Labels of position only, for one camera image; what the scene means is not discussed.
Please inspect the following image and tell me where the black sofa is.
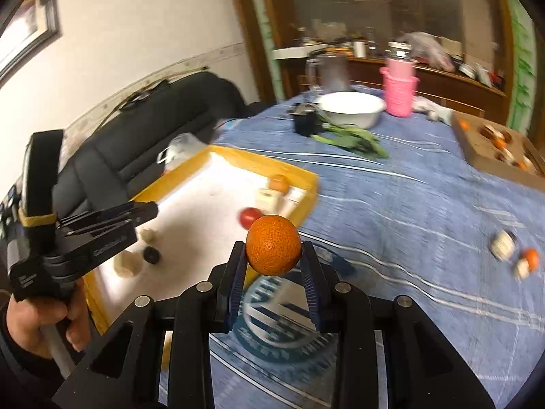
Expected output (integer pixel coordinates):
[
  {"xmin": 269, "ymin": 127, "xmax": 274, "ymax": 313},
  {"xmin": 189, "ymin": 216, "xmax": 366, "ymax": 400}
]
[{"xmin": 9, "ymin": 72, "xmax": 248, "ymax": 239}]

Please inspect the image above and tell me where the yellow tray with white inside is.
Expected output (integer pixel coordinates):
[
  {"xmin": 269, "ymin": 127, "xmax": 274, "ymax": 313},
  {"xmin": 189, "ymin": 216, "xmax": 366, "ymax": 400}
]
[{"xmin": 83, "ymin": 145, "xmax": 320, "ymax": 335}]

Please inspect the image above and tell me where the wooden sideboard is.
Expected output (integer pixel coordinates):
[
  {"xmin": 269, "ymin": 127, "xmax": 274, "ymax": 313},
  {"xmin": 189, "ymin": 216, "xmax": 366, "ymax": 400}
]
[{"xmin": 347, "ymin": 55, "xmax": 507, "ymax": 116}]

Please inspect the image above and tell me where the white flat board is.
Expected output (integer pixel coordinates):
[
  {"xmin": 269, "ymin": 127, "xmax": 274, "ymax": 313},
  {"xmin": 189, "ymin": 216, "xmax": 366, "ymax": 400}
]
[{"xmin": 270, "ymin": 45, "xmax": 320, "ymax": 61}]

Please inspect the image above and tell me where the glass jar in pink sleeve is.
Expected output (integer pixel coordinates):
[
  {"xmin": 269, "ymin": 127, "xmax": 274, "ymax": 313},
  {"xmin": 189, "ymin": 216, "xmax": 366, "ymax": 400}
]
[{"xmin": 380, "ymin": 42, "xmax": 419, "ymax": 118}]

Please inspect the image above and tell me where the small black box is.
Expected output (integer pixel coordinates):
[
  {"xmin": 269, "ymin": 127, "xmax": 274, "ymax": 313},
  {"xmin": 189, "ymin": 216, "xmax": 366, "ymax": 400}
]
[{"xmin": 293, "ymin": 108, "xmax": 320, "ymax": 137}]

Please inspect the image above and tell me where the white chunk with black end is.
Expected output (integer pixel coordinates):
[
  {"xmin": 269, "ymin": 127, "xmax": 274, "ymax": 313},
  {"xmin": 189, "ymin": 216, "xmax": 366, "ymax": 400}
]
[{"xmin": 489, "ymin": 229, "xmax": 518, "ymax": 260}]

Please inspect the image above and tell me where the clear plastic bag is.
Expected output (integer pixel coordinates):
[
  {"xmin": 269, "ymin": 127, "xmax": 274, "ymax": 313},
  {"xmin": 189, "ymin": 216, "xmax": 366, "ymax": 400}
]
[{"xmin": 157, "ymin": 133, "xmax": 209, "ymax": 171}]

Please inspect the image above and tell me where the clear plastic pitcher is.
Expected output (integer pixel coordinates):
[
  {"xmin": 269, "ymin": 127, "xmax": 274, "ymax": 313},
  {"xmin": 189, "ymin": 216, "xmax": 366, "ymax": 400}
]
[{"xmin": 304, "ymin": 53, "xmax": 352, "ymax": 94}]

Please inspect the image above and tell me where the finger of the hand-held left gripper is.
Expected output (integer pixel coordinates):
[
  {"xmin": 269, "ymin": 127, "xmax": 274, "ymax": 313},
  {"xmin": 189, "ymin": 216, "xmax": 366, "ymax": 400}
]
[
  {"xmin": 57, "ymin": 202, "xmax": 159, "ymax": 235},
  {"xmin": 55, "ymin": 227, "xmax": 138, "ymax": 272}
]

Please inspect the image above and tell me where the bamboo painted panel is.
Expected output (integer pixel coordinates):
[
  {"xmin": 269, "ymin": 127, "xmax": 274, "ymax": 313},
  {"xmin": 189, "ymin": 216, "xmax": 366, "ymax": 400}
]
[{"xmin": 509, "ymin": 4, "xmax": 537, "ymax": 133}]

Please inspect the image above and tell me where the green leafy vegetable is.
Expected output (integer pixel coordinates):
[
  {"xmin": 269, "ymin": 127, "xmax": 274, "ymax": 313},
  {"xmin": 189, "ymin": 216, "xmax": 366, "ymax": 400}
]
[{"xmin": 311, "ymin": 124, "xmax": 390, "ymax": 160}]

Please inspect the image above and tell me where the medium white sugarcane chunk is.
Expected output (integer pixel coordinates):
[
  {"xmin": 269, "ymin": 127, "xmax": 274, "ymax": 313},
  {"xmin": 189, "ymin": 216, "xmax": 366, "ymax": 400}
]
[{"xmin": 255, "ymin": 188, "xmax": 284, "ymax": 213}]

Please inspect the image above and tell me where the white crumpled cloth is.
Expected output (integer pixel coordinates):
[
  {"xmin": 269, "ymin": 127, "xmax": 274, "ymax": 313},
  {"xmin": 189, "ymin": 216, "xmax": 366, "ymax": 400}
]
[{"xmin": 413, "ymin": 96, "xmax": 454, "ymax": 122}]

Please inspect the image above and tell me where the flat cardboard box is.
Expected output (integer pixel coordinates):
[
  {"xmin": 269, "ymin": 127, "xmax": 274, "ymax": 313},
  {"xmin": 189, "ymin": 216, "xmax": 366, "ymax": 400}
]
[{"xmin": 451, "ymin": 111, "xmax": 545, "ymax": 188}]

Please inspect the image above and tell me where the blue printed tablecloth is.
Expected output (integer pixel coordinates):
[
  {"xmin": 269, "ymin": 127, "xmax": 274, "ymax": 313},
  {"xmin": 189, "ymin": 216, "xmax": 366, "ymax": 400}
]
[{"xmin": 157, "ymin": 85, "xmax": 545, "ymax": 409}]

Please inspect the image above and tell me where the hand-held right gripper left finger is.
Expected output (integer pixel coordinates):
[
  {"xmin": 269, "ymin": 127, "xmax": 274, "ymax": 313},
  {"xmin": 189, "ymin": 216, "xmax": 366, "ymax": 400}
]
[{"xmin": 53, "ymin": 241, "xmax": 248, "ymax": 409}]

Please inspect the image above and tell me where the person's left hand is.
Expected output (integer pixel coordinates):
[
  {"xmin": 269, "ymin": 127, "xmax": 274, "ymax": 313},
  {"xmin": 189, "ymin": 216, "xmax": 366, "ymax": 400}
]
[{"xmin": 4, "ymin": 283, "xmax": 92, "ymax": 361}]

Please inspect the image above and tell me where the large white sugarcane chunk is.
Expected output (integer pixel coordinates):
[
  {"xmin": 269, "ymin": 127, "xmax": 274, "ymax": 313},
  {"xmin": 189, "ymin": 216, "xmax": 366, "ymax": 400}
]
[{"xmin": 114, "ymin": 251, "xmax": 142, "ymax": 277}]

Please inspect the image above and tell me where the white enamel bowl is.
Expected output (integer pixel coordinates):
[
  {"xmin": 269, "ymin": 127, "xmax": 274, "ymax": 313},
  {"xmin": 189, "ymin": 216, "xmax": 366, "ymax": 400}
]
[{"xmin": 317, "ymin": 91, "xmax": 386, "ymax": 129}]

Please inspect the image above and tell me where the large orange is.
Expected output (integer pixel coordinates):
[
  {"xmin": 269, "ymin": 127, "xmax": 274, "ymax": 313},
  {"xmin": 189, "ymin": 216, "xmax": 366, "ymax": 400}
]
[{"xmin": 246, "ymin": 215, "xmax": 302, "ymax": 275}]

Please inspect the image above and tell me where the framed wall picture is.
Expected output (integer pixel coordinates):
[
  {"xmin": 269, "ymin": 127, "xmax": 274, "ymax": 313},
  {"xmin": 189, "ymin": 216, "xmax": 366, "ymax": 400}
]
[{"xmin": 0, "ymin": 0, "xmax": 60, "ymax": 90}]

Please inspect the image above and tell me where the red cherry tomato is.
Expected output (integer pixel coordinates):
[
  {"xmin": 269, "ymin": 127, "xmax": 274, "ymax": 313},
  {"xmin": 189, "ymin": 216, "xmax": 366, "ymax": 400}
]
[{"xmin": 237, "ymin": 207, "xmax": 262, "ymax": 230}]

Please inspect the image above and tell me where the crumpled grey plastic bag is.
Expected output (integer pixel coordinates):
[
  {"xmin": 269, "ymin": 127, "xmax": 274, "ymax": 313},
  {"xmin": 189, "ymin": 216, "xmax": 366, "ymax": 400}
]
[{"xmin": 402, "ymin": 32, "xmax": 454, "ymax": 71}]

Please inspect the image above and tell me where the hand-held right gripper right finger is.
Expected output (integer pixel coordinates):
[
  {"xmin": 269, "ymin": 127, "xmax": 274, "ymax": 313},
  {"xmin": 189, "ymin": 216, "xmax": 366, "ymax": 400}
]
[{"xmin": 300, "ymin": 241, "xmax": 497, "ymax": 409}]

